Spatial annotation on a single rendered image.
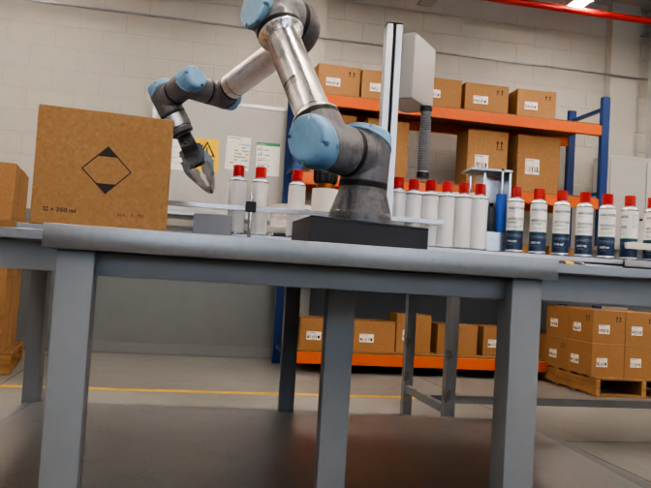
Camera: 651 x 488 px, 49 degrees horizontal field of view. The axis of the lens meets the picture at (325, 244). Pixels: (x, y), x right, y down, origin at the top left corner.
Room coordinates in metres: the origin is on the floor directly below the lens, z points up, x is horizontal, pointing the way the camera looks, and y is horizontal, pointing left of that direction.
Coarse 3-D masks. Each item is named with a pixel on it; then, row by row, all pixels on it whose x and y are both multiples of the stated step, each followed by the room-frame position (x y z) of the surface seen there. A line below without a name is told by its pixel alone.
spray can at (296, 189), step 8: (296, 176) 2.11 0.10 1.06; (296, 184) 2.10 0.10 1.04; (304, 184) 2.12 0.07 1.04; (296, 192) 2.10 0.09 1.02; (304, 192) 2.12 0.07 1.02; (288, 200) 2.12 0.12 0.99; (296, 200) 2.10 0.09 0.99; (304, 200) 2.13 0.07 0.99; (288, 208) 2.12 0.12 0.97; (296, 208) 2.10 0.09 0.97; (288, 216) 2.11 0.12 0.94; (296, 216) 2.10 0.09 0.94; (288, 224) 2.11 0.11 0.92; (288, 232) 2.11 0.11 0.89
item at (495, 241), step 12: (468, 180) 2.31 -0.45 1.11; (480, 180) 2.29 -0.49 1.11; (492, 180) 2.34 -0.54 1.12; (504, 180) 2.30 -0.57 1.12; (492, 192) 2.34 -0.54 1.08; (504, 192) 2.29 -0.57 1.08; (492, 204) 2.31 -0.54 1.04; (492, 216) 2.30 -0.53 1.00; (492, 228) 2.30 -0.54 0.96; (492, 240) 2.22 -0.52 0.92; (504, 240) 2.23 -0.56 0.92
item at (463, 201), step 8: (464, 184) 2.16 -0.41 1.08; (464, 192) 2.16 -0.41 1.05; (456, 200) 2.17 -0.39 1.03; (464, 200) 2.15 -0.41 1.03; (472, 200) 2.17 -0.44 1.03; (456, 208) 2.17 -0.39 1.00; (464, 208) 2.15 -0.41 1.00; (456, 216) 2.17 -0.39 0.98; (464, 216) 2.15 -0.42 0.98; (456, 224) 2.16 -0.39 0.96; (464, 224) 2.15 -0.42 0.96; (456, 232) 2.16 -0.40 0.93; (464, 232) 2.15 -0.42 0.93; (456, 240) 2.16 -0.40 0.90; (464, 240) 2.15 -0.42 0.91; (456, 248) 2.16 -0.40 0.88; (464, 248) 2.15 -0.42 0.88
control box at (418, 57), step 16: (416, 32) 1.98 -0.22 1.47; (416, 48) 1.98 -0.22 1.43; (432, 48) 2.10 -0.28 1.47; (416, 64) 1.99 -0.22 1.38; (432, 64) 2.10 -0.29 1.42; (400, 80) 1.99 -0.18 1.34; (416, 80) 1.99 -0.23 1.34; (432, 80) 2.11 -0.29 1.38; (400, 96) 1.99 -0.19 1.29; (416, 96) 2.00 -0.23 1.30; (432, 96) 2.12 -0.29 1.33
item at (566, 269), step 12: (0, 228) 1.41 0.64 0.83; (12, 228) 1.41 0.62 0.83; (36, 240) 1.53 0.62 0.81; (564, 264) 1.54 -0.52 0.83; (576, 264) 1.54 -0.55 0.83; (600, 276) 1.64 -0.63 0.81; (612, 276) 1.57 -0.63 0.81; (624, 276) 1.56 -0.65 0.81; (636, 276) 1.56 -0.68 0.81; (648, 276) 1.56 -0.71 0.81
